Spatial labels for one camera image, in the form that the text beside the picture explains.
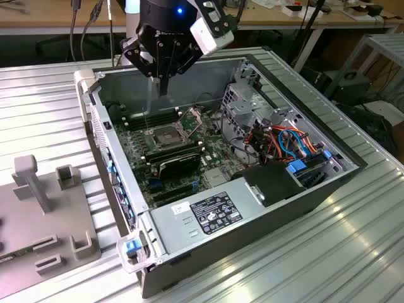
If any black plastic shroud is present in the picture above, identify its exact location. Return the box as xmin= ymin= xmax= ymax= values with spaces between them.
xmin=230 ymin=160 xmax=307 ymax=208

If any black expansion slot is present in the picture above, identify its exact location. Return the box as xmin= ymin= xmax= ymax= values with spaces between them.
xmin=153 ymin=184 xmax=194 ymax=205

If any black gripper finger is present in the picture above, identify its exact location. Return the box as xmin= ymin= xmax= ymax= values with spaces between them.
xmin=163 ymin=43 xmax=203 ymax=95
xmin=121 ymin=37 xmax=165 ymax=95

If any black pole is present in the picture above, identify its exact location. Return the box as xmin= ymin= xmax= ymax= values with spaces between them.
xmin=292 ymin=0 xmax=326 ymax=74

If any gray parts rack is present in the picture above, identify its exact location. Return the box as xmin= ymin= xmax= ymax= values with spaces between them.
xmin=0 ymin=154 xmax=102 ymax=299

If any white paper sticker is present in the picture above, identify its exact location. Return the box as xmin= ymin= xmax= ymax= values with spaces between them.
xmin=170 ymin=201 xmax=191 ymax=216

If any black RAM slot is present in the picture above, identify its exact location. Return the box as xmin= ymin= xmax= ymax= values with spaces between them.
xmin=147 ymin=145 xmax=205 ymax=165
xmin=144 ymin=141 xmax=203 ymax=160
xmin=121 ymin=106 xmax=180 ymax=122
xmin=123 ymin=112 xmax=182 ymax=130

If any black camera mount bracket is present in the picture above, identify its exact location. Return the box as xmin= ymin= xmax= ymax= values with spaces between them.
xmin=195 ymin=0 xmax=238 ymax=36

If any orange wire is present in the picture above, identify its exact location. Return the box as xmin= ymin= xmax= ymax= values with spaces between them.
xmin=246 ymin=124 xmax=320 ymax=159

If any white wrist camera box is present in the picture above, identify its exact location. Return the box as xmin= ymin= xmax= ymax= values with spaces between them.
xmin=189 ymin=17 xmax=235 ymax=57

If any green RAM stick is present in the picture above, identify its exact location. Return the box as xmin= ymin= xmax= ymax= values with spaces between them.
xmin=0 ymin=247 xmax=36 ymax=263

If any black power supply label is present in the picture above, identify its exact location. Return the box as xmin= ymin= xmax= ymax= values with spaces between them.
xmin=189 ymin=191 xmax=244 ymax=235

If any metal slat shelf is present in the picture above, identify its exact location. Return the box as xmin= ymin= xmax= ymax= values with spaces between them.
xmin=324 ymin=33 xmax=404 ymax=99

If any CPU socket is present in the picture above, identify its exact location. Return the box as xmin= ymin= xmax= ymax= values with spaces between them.
xmin=145 ymin=126 xmax=184 ymax=150

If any wooden desk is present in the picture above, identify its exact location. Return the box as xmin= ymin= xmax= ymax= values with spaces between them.
xmin=217 ymin=0 xmax=401 ymax=74
xmin=0 ymin=0 xmax=128 ymax=36

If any clear case handle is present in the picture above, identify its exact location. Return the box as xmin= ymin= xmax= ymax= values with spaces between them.
xmin=116 ymin=230 xmax=156 ymax=275

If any silver chipset heatsink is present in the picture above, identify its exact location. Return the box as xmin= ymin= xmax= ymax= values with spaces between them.
xmin=203 ymin=169 xmax=230 ymax=187

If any open black PC case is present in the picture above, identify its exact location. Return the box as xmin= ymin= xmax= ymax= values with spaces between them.
xmin=74 ymin=53 xmax=370 ymax=299

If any black box with handle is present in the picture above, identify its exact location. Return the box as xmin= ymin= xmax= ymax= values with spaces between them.
xmin=334 ymin=71 xmax=372 ymax=107

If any black graphics card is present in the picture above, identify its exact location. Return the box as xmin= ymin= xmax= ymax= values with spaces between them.
xmin=157 ymin=153 xmax=202 ymax=181

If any green motherboard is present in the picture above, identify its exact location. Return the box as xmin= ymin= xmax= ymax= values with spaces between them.
xmin=112 ymin=107 xmax=241 ymax=210

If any cardboard box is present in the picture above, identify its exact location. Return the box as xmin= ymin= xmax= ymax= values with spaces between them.
xmin=342 ymin=2 xmax=385 ymax=22

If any silver power supply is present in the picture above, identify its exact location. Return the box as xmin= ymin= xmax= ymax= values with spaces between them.
xmin=150 ymin=176 xmax=265 ymax=257

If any silver drive cage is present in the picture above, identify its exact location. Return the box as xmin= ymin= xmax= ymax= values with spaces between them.
xmin=220 ymin=82 xmax=263 ymax=143

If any blue disk carrier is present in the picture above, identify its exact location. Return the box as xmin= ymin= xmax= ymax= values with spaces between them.
xmin=285 ymin=159 xmax=317 ymax=175

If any metal socket cover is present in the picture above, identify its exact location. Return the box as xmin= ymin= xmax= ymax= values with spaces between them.
xmin=175 ymin=107 xmax=205 ymax=140

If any blue wire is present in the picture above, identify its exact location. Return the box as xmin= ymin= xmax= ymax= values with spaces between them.
xmin=278 ymin=127 xmax=304 ymax=156

